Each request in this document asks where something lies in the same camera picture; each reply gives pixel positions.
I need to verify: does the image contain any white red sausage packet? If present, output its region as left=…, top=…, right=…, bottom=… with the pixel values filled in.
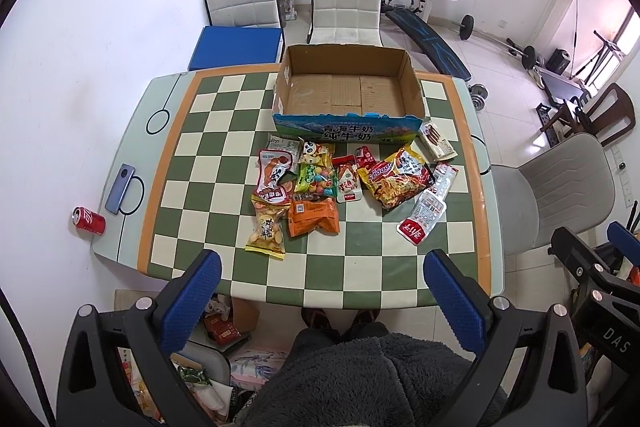
left=397, top=190, right=447, bottom=246

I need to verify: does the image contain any yellow biscuit snack bag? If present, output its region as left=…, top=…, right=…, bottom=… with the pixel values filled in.
left=245, top=194, right=290, bottom=260

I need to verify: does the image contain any yellow red noodle bag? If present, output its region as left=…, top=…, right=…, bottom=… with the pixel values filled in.
left=358, top=144, right=434, bottom=210

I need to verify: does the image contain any orange snack bag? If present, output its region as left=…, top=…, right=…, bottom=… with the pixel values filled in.
left=288, top=197, right=340, bottom=237

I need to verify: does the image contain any white cookie packet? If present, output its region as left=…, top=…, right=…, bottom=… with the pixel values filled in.
left=419, top=121, right=458, bottom=162

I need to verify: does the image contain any red white shrimp snack bag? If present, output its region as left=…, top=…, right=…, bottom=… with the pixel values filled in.
left=254, top=148, right=293, bottom=205

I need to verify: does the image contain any red white chicken snack pack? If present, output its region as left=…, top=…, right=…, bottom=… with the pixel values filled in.
left=332, top=155, right=362, bottom=204

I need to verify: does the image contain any white grey snack packet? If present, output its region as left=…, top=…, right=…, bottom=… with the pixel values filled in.
left=267, top=133, right=303, bottom=173

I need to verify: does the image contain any yellow panda snack bag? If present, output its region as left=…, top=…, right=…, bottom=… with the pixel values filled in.
left=299, top=141, right=335, bottom=167

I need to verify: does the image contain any grey office chair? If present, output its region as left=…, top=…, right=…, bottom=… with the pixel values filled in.
left=491, top=133, right=615, bottom=256

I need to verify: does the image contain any red soda can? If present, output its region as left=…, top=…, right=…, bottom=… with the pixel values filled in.
left=72, top=206, right=106, bottom=236

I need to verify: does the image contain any brown wooden chair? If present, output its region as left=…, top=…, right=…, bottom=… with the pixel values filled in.
left=540, top=83, right=637, bottom=147

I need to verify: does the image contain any grey smartphone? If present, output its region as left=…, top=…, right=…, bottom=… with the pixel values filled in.
left=105, top=164, right=136, bottom=215

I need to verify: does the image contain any person's dark fleece lap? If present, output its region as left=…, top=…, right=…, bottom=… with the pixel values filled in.
left=234, top=308, right=472, bottom=426

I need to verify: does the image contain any long red white packet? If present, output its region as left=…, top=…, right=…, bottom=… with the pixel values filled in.
left=428, top=162, right=459, bottom=202

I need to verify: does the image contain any small red snack bag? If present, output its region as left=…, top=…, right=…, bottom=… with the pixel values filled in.
left=354, top=145, right=378, bottom=170

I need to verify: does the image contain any cardboard milk box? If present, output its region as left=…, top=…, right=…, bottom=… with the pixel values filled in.
left=272, top=43, right=425, bottom=144

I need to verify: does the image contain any white chair with blue cushion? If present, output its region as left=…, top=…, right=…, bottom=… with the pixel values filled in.
left=188, top=0, right=285, bottom=70

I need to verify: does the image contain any black weight bench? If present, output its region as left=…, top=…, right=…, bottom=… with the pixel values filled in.
left=383, top=4, right=472, bottom=82

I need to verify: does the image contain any white padded chair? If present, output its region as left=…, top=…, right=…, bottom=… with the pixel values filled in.
left=308, top=0, right=383, bottom=46

